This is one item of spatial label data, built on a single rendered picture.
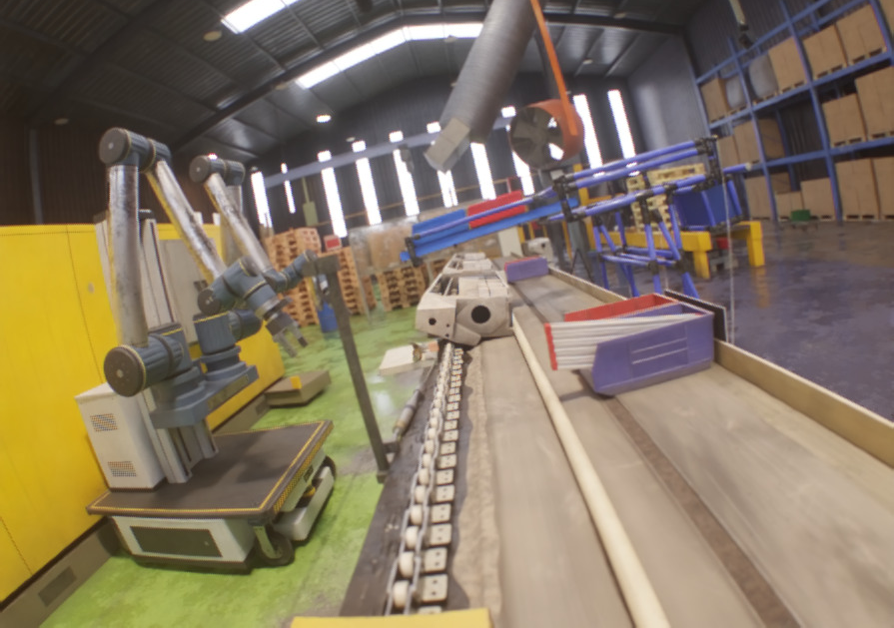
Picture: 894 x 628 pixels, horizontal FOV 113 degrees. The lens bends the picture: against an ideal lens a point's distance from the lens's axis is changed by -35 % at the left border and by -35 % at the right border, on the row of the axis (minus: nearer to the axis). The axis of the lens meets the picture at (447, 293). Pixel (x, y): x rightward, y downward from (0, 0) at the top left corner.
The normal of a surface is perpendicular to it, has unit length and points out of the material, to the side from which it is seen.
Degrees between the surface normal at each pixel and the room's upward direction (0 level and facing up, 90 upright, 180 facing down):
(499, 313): 90
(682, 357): 92
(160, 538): 90
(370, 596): 0
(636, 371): 92
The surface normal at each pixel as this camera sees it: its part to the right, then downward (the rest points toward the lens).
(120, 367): 0.07, 0.11
